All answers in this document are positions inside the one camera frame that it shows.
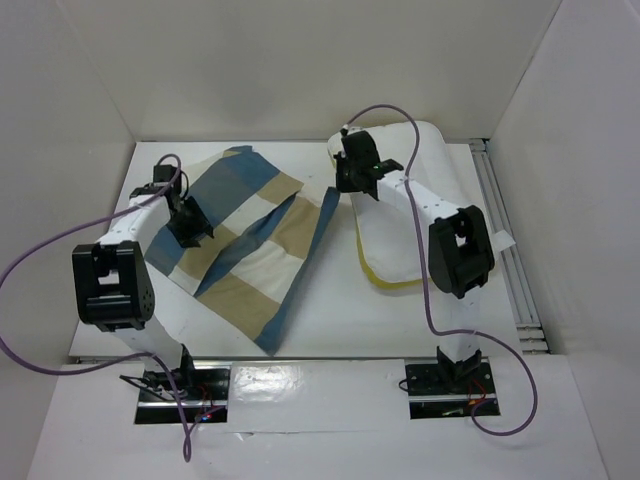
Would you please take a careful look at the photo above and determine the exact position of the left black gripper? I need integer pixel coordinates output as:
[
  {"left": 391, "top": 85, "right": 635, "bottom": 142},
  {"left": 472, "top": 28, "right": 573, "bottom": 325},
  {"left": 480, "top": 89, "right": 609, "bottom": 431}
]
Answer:
[{"left": 165, "top": 196, "right": 214, "bottom": 249}]

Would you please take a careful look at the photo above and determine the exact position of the blue beige checked pillowcase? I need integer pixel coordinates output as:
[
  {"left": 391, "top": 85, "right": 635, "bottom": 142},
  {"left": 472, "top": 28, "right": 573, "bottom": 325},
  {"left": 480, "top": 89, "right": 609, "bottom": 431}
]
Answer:
[{"left": 145, "top": 146, "right": 340, "bottom": 355}]

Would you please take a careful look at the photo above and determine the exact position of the white pillow yellow edge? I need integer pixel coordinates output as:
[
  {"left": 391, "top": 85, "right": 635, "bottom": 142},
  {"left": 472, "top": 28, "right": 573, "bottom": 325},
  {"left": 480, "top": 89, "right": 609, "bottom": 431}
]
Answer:
[{"left": 327, "top": 119, "right": 516, "bottom": 292}]

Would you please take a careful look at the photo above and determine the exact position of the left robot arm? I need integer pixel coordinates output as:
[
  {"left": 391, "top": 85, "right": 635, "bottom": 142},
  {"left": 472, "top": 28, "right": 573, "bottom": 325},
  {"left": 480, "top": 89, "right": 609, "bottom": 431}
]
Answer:
[{"left": 72, "top": 156, "right": 213, "bottom": 399}]

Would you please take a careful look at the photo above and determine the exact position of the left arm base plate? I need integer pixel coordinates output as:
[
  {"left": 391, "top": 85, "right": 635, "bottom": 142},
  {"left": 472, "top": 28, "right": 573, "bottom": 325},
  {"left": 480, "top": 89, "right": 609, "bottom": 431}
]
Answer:
[{"left": 119, "top": 364, "right": 231, "bottom": 425}]

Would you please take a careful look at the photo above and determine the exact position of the aluminium rail front edge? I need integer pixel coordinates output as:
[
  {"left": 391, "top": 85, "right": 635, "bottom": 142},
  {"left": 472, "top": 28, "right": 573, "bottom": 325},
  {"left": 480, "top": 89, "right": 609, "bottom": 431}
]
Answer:
[{"left": 69, "top": 354, "right": 501, "bottom": 365}]

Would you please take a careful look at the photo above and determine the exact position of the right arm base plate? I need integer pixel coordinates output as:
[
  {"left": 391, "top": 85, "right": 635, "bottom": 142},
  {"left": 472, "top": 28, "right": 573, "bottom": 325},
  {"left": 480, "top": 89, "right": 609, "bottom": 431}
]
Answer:
[{"left": 398, "top": 360, "right": 500, "bottom": 420}]

